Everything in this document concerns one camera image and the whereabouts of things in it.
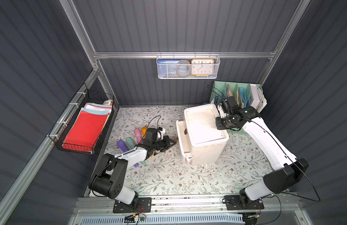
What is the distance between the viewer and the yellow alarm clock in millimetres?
891

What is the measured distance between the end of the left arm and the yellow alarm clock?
457mm

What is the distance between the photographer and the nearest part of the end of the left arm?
0.70 m
